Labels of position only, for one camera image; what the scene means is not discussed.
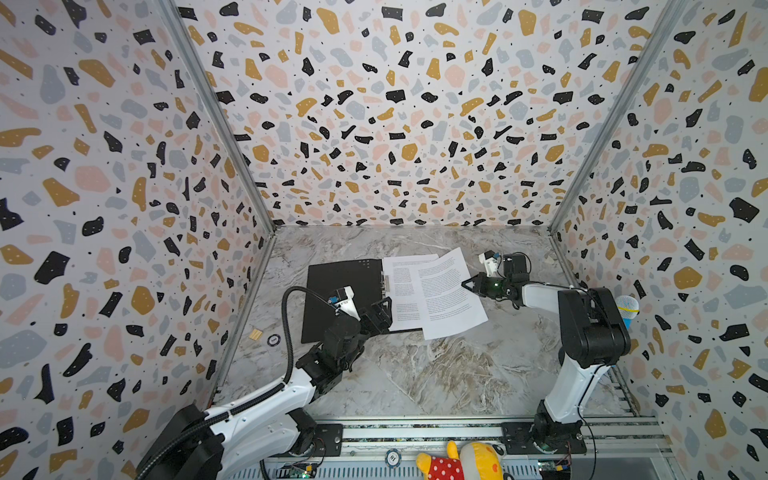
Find white text sheet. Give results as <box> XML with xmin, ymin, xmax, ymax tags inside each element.
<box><xmin>381</xmin><ymin>254</ymin><xmax>438</xmax><ymax>331</ymax></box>
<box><xmin>409</xmin><ymin>247</ymin><xmax>488</xmax><ymax>340</ymax></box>

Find orange folder black inside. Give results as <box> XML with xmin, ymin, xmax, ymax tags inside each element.
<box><xmin>301</xmin><ymin>258</ymin><xmax>388</xmax><ymax>344</ymax></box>

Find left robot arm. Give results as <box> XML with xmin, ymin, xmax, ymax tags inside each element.
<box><xmin>136</xmin><ymin>296</ymin><xmax>392</xmax><ymax>479</ymax></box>

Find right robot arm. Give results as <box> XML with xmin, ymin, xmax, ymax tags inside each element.
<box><xmin>462</xmin><ymin>251</ymin><xmax>638</xmax><ymax>454</ymax></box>

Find blue toy microphone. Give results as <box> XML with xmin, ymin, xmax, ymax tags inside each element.
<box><xmin>615</xmin><ymin>295</ymin><xmax>640</xmax><ymax>330</ymax></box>

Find green circuit board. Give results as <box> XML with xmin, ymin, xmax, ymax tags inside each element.
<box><xmin>276</xmin><ymin>463</ymin><xmax>317</xmax><ymax>479</ymax></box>

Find yellow red plush toy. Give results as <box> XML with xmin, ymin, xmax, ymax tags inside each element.
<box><xmin>416</xmin><ymin>441</ymin><xmax>504</xmax><ymax>480</ymax></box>

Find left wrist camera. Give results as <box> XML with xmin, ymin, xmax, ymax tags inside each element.
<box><xmin>327</xmin><ymin>286</ymin><xmax>360</xmax><ymax>321</ymax></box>

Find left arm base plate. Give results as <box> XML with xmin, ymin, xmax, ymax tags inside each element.
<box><xmin>289</xmin><ymin>423</ymin><xmax>344</xmax><ymax>457</ymax></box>

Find round white badge on rail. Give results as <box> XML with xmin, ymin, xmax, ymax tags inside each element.
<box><xmin>385</xmin><ymin>449</ymin><xmax>402</xmax><ymax>469</ymax></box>

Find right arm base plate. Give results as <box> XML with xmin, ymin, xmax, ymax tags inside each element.
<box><xmin>501</xmin><ymin>421</ymin><xmax>587</xmax><ymax>455</ymax></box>

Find right circuit board wires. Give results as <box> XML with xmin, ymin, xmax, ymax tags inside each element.
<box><xmin>537</xmin><ymin>452</ymin><xmax>571</xmax><ymax>480</ymax></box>

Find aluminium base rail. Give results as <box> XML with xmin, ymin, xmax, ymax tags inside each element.
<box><xmin>223</xmin><ymin>417</ymin><xmax>685</xmax><ymax>479</ymax></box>

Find black corrugated cable left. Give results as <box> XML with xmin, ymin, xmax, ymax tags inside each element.
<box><xmin>134</xmin><ymin>285</ymin><xmax>337</xmax><ymax>480</ymax></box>

